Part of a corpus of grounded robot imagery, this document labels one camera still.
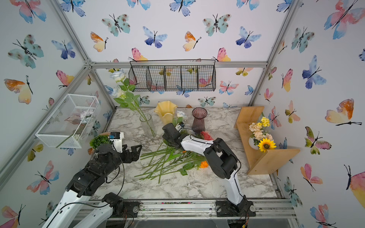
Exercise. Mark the sunflower bouquet in white vase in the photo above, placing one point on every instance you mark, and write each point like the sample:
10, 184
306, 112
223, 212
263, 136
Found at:
259, 138

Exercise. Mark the white rose stem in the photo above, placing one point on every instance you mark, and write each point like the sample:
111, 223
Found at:
178, 118
123, 82
131, 101

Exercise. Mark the metal base rail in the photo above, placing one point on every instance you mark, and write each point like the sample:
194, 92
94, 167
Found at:
159, 209

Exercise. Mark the pink artificial rose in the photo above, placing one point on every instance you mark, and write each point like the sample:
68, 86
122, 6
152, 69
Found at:
206, 136

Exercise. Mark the pile of green flower stems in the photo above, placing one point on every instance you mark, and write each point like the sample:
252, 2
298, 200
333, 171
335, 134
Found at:
167, 160

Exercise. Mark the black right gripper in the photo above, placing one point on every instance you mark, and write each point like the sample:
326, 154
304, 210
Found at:
164, 135

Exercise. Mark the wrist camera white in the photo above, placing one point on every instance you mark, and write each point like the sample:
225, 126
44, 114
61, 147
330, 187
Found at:
179, 126
117, 140

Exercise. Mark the potted green succulent plant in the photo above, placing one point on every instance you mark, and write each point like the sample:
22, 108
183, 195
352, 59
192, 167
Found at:
102, 138

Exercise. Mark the yellow ruffled vase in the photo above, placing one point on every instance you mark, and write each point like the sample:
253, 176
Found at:
166, 111

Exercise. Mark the clear glass vase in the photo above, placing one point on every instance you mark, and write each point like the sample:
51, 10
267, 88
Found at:
148, 125

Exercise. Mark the white mesh wall basket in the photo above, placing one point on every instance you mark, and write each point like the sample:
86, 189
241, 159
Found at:
71, 122

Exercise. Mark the purple ribbed glass vase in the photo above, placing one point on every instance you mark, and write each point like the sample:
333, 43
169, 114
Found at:
199, 115

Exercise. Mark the black wire wall basket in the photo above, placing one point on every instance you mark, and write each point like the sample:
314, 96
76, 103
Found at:
191, 75

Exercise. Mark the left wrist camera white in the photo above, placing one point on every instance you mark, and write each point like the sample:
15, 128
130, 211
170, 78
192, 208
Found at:
117, 140

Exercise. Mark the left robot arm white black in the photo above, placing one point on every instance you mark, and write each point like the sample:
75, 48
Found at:
86, 182

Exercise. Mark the wooden corner shelf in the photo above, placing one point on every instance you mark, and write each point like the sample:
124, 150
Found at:
263, 154

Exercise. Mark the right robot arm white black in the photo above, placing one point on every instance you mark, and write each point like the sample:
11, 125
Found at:
224, 164

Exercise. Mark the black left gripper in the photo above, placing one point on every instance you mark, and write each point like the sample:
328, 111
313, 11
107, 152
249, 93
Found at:
129, 158

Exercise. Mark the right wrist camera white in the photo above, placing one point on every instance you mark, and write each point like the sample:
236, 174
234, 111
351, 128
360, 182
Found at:
179, 126

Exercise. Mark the orange flower front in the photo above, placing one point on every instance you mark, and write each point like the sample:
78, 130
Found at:
204, 165

